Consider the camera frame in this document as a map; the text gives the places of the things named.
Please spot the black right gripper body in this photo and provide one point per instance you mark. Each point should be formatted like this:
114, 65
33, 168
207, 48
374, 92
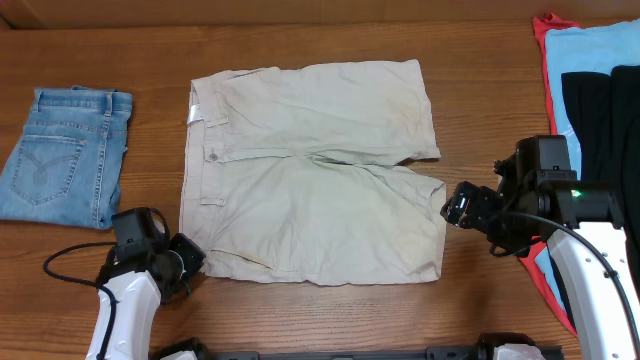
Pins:
512, 233

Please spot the black garment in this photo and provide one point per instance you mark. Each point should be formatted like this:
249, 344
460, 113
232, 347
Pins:
603, 110

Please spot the beige cotton shorts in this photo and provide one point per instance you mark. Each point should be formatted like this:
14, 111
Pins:
302, 175

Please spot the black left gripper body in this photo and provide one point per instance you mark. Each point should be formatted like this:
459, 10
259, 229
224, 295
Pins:
184, 260

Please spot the light blue t-shirt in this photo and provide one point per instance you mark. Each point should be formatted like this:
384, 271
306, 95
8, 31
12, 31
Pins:
566, 47

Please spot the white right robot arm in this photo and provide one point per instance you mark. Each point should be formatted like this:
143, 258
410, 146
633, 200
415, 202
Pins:
581, 225

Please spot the folded blue denim jeans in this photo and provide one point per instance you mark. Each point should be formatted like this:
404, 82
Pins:
65, 168

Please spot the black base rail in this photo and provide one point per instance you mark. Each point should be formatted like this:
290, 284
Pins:
501, 345

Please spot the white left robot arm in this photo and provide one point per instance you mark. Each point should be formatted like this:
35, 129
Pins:
138, 277

